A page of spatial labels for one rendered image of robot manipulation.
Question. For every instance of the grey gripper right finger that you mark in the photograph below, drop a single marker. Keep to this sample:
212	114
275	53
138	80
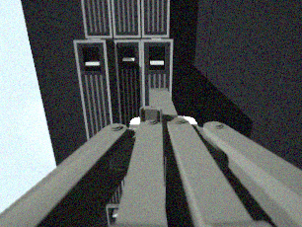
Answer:
259	189

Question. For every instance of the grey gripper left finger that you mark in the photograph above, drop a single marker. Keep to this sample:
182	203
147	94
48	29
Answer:
76	192

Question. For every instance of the black server rack frame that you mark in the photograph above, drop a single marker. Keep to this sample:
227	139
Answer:
238	62

